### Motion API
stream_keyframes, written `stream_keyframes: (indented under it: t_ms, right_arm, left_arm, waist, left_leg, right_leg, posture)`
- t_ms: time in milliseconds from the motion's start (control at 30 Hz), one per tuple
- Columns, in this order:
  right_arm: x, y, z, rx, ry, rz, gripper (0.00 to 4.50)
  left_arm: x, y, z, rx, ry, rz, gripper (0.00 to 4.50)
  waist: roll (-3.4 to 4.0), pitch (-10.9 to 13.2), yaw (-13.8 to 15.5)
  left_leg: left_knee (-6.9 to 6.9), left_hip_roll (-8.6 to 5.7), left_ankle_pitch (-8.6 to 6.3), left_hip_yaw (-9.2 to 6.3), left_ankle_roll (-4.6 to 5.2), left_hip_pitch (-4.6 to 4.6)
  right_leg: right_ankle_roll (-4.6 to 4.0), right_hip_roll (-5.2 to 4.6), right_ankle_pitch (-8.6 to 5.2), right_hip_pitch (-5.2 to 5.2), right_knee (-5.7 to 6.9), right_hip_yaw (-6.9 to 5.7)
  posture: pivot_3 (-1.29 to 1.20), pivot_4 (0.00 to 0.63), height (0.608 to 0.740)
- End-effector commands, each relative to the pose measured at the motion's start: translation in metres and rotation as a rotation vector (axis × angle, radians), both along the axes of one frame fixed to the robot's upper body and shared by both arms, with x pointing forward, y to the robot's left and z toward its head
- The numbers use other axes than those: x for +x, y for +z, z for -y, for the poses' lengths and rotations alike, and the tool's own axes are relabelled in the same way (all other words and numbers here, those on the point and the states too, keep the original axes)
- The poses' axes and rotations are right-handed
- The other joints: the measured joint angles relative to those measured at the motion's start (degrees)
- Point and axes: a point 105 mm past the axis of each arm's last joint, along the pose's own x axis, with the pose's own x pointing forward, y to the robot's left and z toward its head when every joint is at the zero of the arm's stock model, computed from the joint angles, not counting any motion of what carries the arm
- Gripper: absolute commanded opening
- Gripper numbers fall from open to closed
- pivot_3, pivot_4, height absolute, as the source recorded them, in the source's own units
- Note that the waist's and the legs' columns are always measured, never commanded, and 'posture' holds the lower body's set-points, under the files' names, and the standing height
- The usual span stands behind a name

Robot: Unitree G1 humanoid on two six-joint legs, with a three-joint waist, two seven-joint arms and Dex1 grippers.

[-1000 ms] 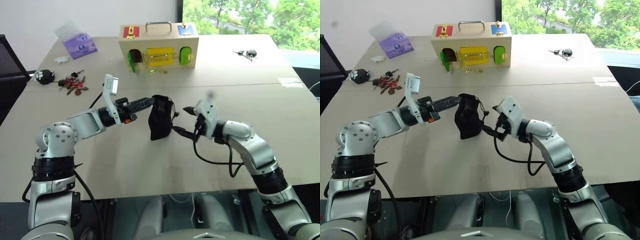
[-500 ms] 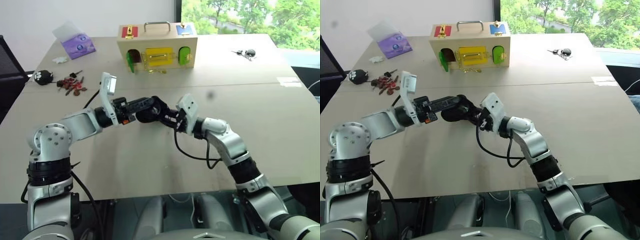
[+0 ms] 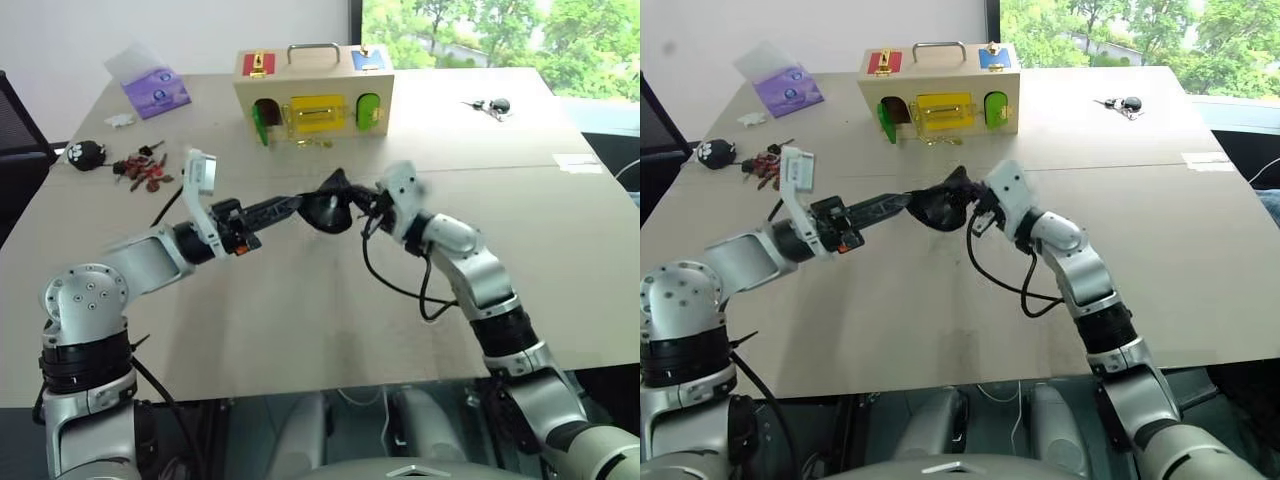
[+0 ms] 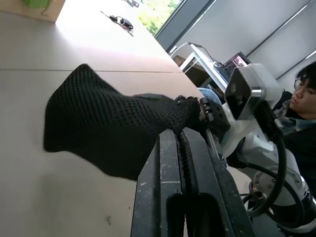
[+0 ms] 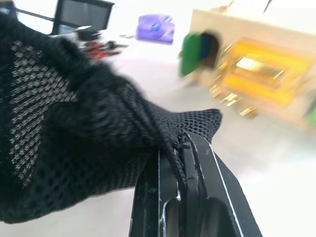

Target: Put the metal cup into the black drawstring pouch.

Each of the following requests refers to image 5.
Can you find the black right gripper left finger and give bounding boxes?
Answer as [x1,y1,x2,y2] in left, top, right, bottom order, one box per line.
[128,147,185,237]

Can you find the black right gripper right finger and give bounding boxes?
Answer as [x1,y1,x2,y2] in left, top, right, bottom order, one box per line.
[164,130,264,237]

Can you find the black mesh drawstring pouch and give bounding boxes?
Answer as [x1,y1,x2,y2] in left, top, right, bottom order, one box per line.
[0,11,223,225]

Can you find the yellow transparent tray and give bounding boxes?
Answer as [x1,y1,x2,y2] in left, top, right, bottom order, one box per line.
[209,37,315,119]

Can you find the green plastic block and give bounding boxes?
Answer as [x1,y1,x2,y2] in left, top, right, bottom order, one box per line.
[180,32,203,78]

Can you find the beige wooden box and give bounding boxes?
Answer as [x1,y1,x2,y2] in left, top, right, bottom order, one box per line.
[178,7,316,135]

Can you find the red and black clutter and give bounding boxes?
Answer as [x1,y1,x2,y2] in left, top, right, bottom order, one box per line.
[79,37,129,59]

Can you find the purple plastic bag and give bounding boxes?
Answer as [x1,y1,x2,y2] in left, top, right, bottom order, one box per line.
[135,14,176,45]

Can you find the black mesh office chair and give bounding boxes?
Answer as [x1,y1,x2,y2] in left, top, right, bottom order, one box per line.
[9,0,116,38]

